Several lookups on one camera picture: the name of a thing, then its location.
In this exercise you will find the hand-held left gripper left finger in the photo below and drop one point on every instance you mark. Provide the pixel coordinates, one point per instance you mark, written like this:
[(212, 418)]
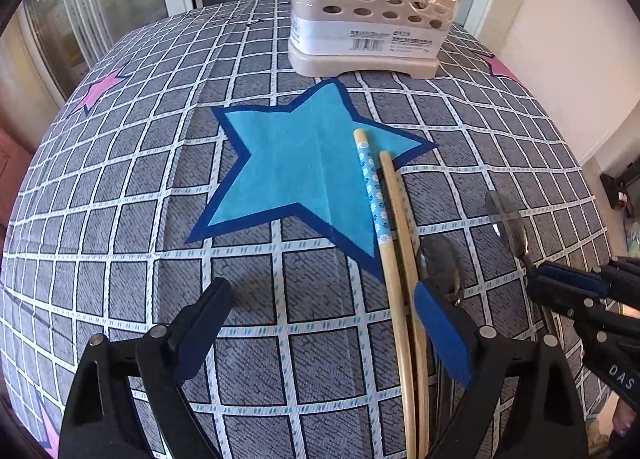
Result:
[(200, 334)]

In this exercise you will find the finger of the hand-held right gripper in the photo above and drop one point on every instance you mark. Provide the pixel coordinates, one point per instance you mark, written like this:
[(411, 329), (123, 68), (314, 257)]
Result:
[(570, 279), (555, 299)]

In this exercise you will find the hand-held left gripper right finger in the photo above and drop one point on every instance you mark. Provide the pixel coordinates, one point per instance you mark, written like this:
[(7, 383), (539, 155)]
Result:
[(445, 334)]

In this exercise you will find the metal spoon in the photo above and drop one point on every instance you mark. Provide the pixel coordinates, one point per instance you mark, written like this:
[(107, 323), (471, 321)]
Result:
[(505, 219), (440, 264)]

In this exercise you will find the plain bamboo chopstick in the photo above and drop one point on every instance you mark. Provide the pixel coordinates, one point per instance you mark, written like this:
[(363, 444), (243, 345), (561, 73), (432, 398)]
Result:
[(396, 199)]

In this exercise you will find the blue floral patterned chopstick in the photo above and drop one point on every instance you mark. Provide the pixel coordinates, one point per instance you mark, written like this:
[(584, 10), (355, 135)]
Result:
[(372, 194)]

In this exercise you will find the beige plastic utensil holder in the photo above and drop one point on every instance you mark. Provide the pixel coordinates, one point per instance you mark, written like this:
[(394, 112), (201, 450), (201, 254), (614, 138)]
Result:
[(350, 44)]

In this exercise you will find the person's right hand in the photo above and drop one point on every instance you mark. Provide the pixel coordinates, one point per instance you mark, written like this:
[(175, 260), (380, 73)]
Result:
[(626, 419)]

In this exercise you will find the black device on floor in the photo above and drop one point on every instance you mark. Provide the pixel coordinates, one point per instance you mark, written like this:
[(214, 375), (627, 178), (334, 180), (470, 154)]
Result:
[(617, 191)]

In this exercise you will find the grey checkered star tablecloth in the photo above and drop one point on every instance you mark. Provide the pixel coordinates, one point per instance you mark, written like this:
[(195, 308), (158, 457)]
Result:
[(150, 189)]

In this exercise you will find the pink folded chair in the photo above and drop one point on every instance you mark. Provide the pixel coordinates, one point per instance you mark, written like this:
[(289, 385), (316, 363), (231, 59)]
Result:
[(10, 164)]

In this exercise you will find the sliding glass door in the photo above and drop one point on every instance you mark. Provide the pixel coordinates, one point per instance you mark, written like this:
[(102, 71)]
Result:
[(100, 4)]

